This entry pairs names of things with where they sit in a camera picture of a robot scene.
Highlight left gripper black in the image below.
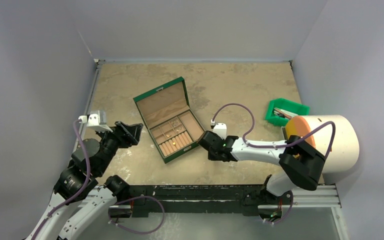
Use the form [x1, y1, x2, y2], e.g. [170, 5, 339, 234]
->
[95, 120, 142, 175]

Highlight green ring tray insert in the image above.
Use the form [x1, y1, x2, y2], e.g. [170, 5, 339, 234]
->
[149, 110, 205, 163]

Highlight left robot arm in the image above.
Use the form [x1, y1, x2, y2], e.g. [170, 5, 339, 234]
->
[27, 119, 144, 240]

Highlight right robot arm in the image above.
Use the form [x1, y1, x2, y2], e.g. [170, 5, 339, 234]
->
[197, 130, 326, 204]

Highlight green jewelry box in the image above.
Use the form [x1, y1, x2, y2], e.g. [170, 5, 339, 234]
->
[133, 77, 205, 164]

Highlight green plastic bin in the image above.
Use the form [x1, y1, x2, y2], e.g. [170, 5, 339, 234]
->
[265, 98, 310, 127]

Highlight white cylinder orange lid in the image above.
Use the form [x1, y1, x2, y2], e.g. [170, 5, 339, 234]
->
[283, 114, 361, 185]

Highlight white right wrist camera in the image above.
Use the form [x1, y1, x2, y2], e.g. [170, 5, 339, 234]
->
[210, 121, 227, 139]

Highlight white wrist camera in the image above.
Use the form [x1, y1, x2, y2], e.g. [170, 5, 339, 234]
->
[78, 110, 113, 133]
[210, 121, 227, 139]

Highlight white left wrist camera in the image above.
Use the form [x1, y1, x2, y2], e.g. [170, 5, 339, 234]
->
[78, 110, 113, 133]

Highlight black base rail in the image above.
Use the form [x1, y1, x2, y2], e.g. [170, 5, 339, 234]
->
[108, 184, 293, 220]

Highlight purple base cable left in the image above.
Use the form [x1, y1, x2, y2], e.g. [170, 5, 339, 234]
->
[108, 196, 165, 235]

